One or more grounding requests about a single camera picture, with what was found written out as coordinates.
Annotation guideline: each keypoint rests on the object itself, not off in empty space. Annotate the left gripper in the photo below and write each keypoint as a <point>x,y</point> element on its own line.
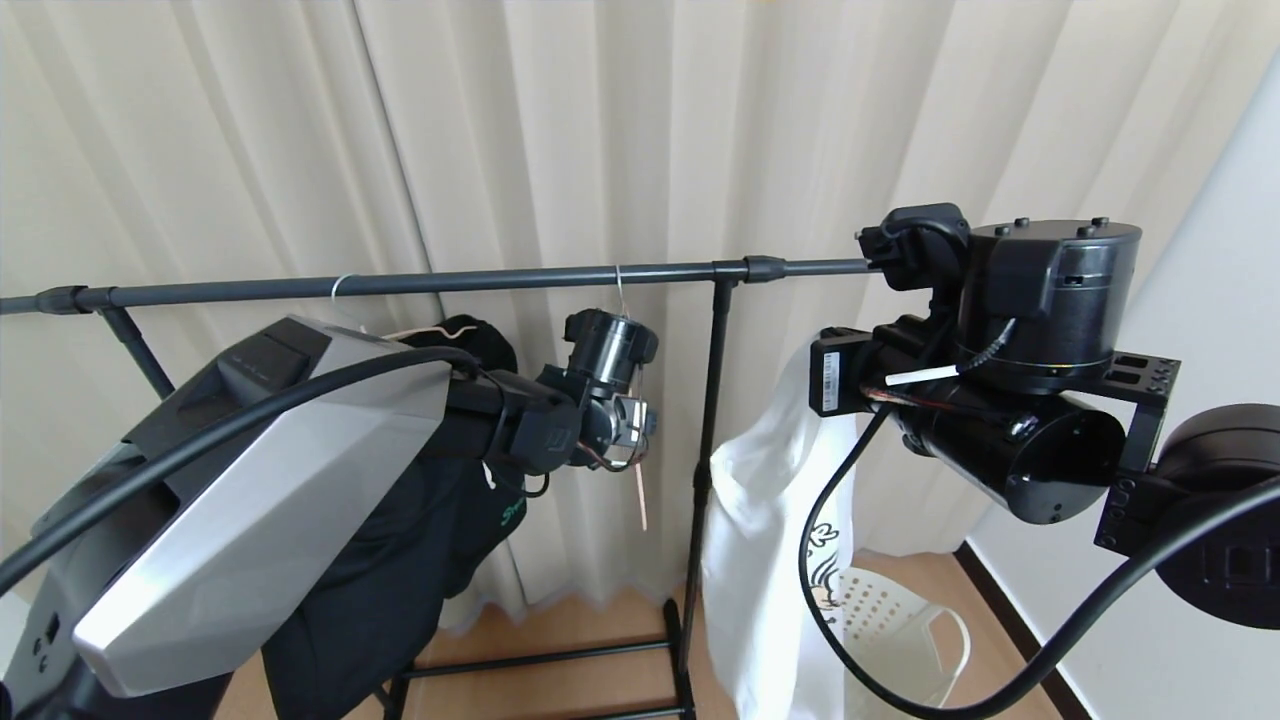
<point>625,425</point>

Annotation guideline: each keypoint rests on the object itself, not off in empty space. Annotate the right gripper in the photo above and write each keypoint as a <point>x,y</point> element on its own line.
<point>1020,450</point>

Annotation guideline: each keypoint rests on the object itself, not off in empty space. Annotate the pink clothes hanger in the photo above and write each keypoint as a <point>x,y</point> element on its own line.
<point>641,500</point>
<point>338,288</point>

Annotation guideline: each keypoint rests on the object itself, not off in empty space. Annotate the white garment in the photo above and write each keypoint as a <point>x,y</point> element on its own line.
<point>750,560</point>

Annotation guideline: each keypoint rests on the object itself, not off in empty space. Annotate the black garment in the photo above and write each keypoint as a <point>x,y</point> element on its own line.
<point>400,600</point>

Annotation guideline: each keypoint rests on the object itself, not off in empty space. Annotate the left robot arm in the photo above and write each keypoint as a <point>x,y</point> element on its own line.
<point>250,500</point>

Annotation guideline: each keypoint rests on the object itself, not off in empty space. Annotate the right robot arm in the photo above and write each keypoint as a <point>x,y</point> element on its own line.
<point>1060,300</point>

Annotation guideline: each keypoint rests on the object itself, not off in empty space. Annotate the white laundry basket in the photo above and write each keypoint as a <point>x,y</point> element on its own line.
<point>900,640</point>

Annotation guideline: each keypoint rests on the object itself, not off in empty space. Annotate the black clothes rack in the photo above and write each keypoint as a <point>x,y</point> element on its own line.
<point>250,288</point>

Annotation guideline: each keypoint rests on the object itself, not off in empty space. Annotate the beige curtain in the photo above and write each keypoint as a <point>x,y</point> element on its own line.
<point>700,120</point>

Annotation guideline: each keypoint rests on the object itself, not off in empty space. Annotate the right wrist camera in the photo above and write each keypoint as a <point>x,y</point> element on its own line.
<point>910,245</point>

